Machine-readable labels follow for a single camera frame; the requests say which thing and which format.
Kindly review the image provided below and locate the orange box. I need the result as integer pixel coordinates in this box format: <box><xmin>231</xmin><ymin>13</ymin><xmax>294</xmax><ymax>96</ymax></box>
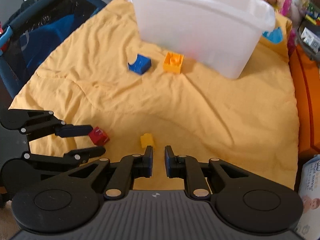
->
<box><xmin>289</xmin><ymin>45</ymin><xmax>320</xmax><ymax>159</ymax></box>

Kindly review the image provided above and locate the translucent white plastic bin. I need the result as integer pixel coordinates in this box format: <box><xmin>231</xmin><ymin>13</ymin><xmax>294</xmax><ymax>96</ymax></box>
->
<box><xmin>132</xmin><ymin>0</ymin><xmax>276</xmax><ymax>79</ymax></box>

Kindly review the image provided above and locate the blue arch brick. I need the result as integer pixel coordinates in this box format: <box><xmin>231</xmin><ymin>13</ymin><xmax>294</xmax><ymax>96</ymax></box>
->
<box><xmin>127</xmin><ymin>54</ymin><xmax>152</xmax><ymax>75</ymax></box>

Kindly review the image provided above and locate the red building brick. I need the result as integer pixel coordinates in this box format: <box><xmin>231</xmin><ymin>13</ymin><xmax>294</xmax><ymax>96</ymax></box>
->
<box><xmin>88</xmin><ymin>127</ymin><xmax>110</xmax><ymax>146</ymax></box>

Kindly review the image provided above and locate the yellow cloth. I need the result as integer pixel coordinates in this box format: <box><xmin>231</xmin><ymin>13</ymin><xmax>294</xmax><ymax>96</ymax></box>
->
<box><xmin>7</xmin><ymin>0</ymin><xmax>301</xmax><ymax>240</ymax></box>

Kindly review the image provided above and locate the orange building brick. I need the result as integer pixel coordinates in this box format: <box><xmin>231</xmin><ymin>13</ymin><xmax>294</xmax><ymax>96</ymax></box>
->
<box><xmin>163</xmin><ymin>51</ymin><xmax>184</xmax><ymax>74</ymax></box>

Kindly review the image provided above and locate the blue fabric chair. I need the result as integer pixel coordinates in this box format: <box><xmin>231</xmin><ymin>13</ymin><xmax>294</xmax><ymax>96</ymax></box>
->
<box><xmin>1</xmin><ymin>0</ymin><xmax>106</xmax><ymax>98</ymax></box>

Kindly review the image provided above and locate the baby wipes pack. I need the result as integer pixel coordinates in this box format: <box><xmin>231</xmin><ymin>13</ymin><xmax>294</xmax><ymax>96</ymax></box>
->
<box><xmin>295</xmin><ymin>154</ymin><xmax>320</xmax><ymax>239</ymax></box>

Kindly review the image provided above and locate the small yellow brick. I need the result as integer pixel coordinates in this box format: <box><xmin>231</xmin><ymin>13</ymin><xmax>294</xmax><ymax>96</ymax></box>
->
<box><xmin>140</xmin><ymin>133</ymin><xmax>155</xmax><ymax>148</ymax></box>

